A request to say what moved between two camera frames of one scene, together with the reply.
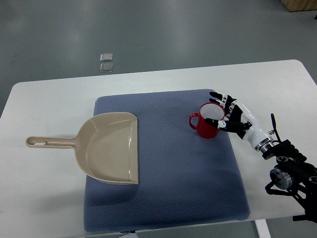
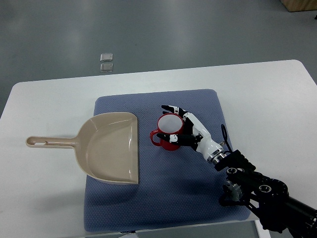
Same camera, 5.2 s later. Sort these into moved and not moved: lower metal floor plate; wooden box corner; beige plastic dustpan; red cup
Moved: red cup
Not moved: beige plastic dustpan; lower metal floor plate; wooden box corner
